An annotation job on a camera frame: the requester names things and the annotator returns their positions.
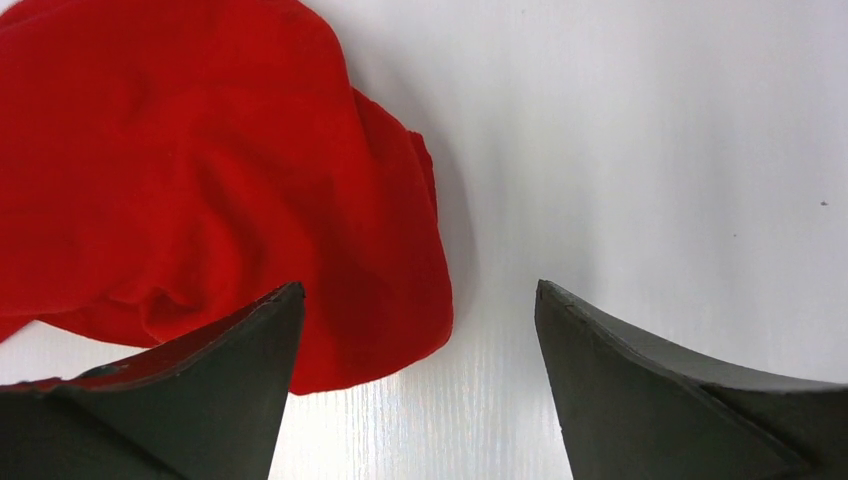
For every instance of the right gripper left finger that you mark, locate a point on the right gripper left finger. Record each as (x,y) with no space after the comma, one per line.
(206,405)

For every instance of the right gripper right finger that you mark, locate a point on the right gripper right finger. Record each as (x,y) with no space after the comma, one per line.
(633,405)

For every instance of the red t shirt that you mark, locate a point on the red t shirt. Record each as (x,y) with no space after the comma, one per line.
(166,163)

